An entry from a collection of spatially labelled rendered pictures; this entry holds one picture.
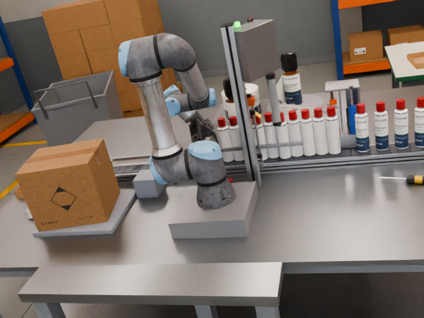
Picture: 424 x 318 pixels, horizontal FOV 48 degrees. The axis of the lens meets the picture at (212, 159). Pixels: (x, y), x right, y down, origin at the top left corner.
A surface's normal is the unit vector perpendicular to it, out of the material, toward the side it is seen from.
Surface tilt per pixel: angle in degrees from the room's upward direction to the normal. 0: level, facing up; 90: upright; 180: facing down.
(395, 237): 0
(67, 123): 94
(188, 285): 0
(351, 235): 0
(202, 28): 90
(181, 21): 90
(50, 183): 90
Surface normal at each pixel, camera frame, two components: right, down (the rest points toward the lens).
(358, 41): -0.22, 0.46
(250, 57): 0.67, 0.20
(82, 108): 0.11, 0.47
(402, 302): -0.19, -0.88
